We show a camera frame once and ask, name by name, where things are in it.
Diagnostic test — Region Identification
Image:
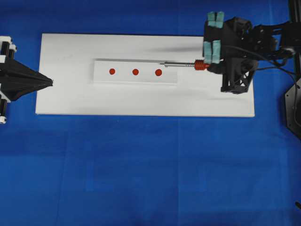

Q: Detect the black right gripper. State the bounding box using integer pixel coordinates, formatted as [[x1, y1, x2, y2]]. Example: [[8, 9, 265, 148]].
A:
[[203, 11, 258, 94]]

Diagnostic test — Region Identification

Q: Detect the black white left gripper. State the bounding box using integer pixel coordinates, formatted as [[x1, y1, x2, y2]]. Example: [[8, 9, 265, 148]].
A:
[[0, 36, 53, 124]]

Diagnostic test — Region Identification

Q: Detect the red-handled soldering iron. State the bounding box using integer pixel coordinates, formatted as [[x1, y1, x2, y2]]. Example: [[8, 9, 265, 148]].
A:
[[160, 60, 210, 71]]

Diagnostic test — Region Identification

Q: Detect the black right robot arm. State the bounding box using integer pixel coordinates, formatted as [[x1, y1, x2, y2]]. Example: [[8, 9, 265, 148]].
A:
[[203, 11, 301, 94]]

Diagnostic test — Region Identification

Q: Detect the white foam board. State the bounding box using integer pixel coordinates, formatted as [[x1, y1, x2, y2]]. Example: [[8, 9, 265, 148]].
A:
[[35, 34, 255, 117]]

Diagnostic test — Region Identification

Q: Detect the clear acrylic strip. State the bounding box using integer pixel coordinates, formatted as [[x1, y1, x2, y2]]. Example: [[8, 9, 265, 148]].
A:
[[93, 59, 178, 85]]

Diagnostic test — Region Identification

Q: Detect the blue table cloth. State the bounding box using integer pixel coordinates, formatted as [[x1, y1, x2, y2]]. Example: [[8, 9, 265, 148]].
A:
[[0, 0, 301, 226]]

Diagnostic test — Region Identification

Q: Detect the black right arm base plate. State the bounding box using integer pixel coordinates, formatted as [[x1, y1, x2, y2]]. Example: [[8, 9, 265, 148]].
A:
[[285, 79, 301, 139]]

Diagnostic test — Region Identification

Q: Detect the black frame rail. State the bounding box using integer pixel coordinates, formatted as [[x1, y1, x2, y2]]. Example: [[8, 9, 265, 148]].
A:
[[288, 0, 301, 80]]

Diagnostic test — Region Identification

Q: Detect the black camera stand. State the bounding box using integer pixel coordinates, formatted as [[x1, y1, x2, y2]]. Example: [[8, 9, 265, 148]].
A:
[[295, 202, 301, 210]]

